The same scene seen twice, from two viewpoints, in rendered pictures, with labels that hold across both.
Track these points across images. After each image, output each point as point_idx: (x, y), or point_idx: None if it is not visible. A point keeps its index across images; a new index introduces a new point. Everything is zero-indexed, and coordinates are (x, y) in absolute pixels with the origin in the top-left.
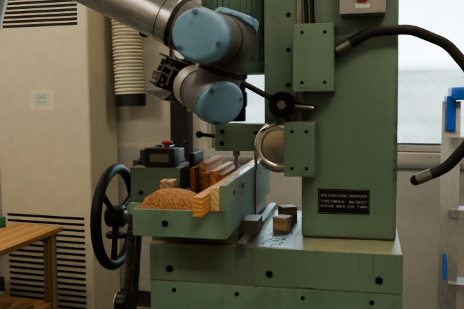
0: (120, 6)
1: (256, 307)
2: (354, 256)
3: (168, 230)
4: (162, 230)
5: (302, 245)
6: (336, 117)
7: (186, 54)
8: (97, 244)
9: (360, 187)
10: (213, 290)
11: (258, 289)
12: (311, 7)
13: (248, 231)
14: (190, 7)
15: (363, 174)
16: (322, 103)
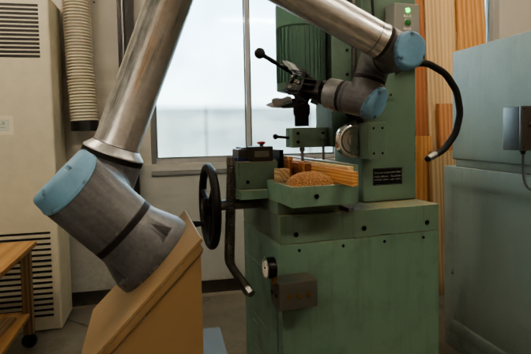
0: (354, 24)
1: (355, 253)
2: (413, 209)
3: (318, 201)
4: (314, 201)
5: (377, 206)
6: (382, 120)
7: (404, 62)
8: (220, 227)
9: (397, 165)
10: (327, 245)
11: (356, 239)
12: None
13: None
14: (399, 30)
15: (398, 157)
16: None
